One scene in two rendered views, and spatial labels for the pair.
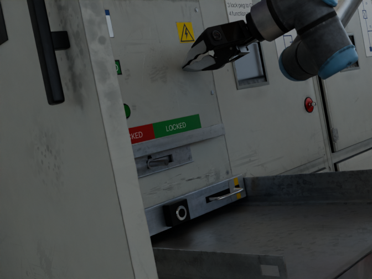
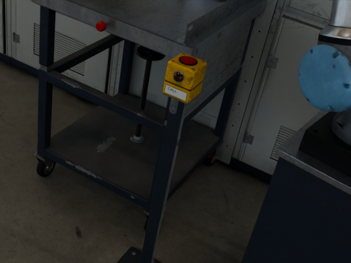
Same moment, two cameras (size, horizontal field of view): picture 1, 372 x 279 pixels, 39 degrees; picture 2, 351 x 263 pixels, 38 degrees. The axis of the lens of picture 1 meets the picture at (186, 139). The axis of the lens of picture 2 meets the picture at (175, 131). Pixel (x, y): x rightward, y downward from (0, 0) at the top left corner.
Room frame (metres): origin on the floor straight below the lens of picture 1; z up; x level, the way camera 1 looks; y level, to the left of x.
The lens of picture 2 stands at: (0.54, -1.79, 1.48)
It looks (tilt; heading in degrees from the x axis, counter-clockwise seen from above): 34 degrees down; 68
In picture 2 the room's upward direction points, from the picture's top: 12 degrees clockwise
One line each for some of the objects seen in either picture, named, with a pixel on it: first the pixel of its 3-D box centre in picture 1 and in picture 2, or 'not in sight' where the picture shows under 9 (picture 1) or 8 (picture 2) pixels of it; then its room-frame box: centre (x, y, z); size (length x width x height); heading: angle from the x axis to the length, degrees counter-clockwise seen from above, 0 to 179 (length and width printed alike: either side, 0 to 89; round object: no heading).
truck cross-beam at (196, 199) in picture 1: (165, 212); not in sight; (1.21, 0.08, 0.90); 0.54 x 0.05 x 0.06; 136
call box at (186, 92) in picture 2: not in sight; (184, 77); (0.99, -0.69, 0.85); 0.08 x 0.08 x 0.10; 46
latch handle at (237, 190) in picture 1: (226, 194); not in sight; (1.31, -0.07, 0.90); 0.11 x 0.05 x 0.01; 136
